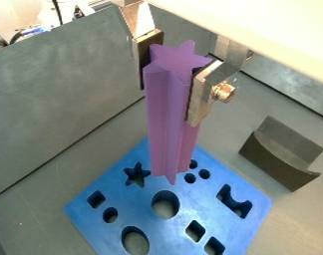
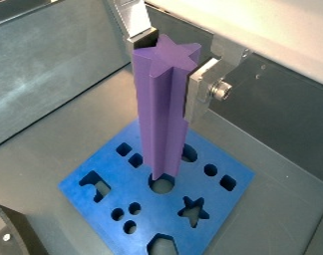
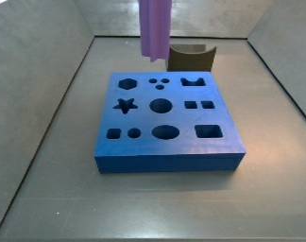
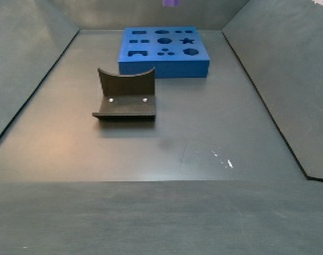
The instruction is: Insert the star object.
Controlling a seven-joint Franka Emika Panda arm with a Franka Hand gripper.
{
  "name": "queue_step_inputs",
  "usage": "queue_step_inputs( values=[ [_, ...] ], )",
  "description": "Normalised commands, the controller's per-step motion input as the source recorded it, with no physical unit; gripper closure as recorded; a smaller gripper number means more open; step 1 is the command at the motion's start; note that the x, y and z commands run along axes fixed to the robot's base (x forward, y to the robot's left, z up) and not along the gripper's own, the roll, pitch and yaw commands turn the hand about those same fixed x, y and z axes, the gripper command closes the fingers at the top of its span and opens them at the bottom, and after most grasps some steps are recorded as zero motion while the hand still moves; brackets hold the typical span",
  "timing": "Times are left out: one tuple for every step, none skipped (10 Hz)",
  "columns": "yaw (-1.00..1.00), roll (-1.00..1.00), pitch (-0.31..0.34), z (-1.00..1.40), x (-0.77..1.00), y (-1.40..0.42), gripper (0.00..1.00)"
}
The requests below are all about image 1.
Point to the grey foam wall panel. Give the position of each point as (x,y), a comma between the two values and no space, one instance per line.
(66,80)

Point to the blue shape sorter board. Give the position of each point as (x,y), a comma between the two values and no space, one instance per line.
(206,214)

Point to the purple star prism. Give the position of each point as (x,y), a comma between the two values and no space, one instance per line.
(167,80)

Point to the dark grey curved block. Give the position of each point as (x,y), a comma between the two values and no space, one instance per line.
(282,153)

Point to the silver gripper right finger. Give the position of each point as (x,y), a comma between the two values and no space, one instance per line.
(209,82)

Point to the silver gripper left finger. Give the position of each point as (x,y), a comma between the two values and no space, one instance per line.
(143,33)

